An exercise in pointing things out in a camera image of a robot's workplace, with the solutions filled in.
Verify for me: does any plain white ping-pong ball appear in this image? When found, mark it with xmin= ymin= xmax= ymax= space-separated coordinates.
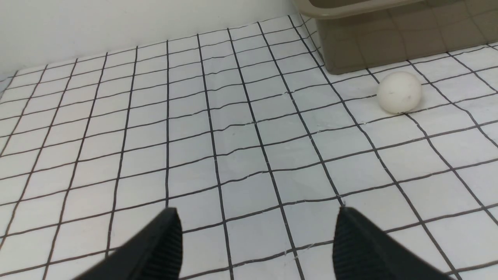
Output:
xmin=376 ymin=72 xmax=423 ymax=114

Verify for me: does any white grid-pattern tablecloth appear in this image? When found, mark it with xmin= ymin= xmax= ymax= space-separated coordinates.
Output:
xmin=0 ymin=15 xmax=498 ymax=280

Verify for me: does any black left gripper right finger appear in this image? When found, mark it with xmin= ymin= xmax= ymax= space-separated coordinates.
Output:
xmin=332 ymin=206 xmax=450 ymax=280

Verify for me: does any olive plastic storage bin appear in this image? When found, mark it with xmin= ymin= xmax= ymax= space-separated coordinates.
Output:
xmin=293 ymin=0 xmax=498 ymax=75

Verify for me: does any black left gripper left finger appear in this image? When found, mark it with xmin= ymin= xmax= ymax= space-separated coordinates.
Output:
xmin=76 ymin=208 xmax=183 ymax=280

